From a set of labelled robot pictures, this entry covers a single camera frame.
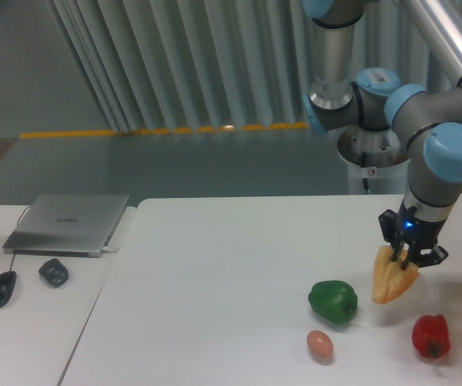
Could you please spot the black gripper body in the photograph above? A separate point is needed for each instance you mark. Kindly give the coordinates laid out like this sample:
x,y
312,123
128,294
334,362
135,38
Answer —
x,y
418,227

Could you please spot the triangular bread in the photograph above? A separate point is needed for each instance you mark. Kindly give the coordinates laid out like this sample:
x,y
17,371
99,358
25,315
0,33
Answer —
x,y
390,280

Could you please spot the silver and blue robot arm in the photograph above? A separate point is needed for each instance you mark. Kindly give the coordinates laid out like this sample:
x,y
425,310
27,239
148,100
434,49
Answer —
x,y
427,125

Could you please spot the green bell pepper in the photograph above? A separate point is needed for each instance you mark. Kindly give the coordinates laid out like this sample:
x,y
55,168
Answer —
x,y
335,301

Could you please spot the red bell pepper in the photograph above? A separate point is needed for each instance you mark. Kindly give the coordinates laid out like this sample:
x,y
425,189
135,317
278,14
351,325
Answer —
x,y
430,336

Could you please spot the brown egg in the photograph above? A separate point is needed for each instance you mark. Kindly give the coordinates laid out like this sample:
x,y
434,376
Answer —
x,y
320,344

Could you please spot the black power adapter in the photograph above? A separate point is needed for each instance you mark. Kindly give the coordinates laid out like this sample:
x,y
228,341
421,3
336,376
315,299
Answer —
x,y
54,272

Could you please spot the silver closed laptop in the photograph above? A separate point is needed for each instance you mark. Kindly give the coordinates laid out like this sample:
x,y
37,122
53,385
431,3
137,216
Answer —
x,y
67,225

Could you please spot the black computer mouse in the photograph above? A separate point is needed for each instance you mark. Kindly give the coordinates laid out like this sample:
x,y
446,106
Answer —
x,y
7,283

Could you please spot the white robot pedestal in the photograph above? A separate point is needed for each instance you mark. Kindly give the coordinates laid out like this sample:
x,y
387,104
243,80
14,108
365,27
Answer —
x,y
375,160

